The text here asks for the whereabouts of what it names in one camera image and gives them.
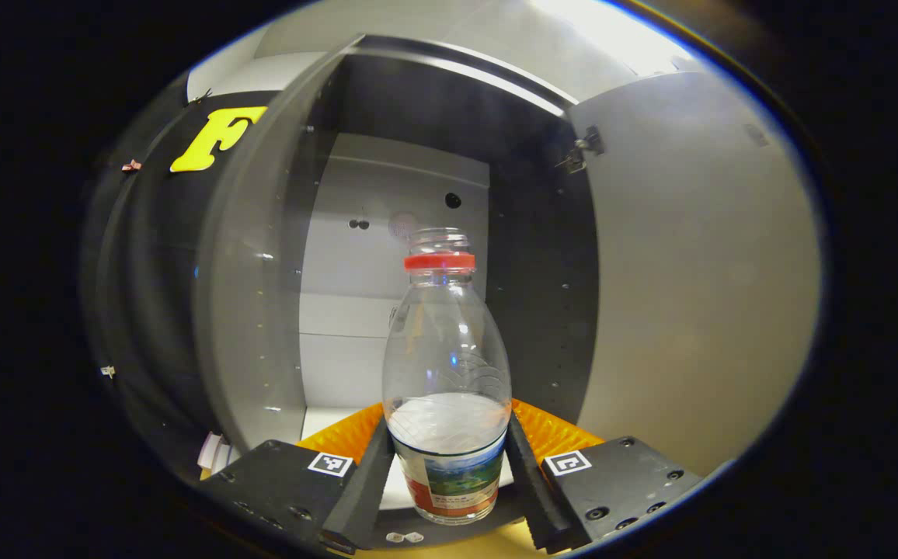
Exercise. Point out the metal door hinge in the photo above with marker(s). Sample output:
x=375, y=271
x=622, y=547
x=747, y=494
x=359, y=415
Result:
x=585, y=147

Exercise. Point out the white book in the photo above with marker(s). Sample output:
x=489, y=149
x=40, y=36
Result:
x=212, y=452

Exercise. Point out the red clip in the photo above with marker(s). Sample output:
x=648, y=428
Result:
x=131, y=164

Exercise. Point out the long ceiling light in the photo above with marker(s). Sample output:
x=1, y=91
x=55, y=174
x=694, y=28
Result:
x=612, y=31

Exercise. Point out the beige cabinet door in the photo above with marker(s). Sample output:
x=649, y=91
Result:
x=690, y=272

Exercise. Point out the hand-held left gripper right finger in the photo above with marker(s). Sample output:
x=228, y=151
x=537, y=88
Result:
x=534, y=489

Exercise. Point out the clear plastic bottle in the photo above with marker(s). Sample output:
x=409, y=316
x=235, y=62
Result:
x=449, y=349

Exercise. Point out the white clip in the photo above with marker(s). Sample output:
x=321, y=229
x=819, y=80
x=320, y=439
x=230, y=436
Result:
x=108, y=371

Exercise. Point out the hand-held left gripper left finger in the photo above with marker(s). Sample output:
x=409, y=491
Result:
x=360, y=497

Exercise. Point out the dark grey cabinet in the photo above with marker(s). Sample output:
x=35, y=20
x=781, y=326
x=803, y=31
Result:
x=239, y=310

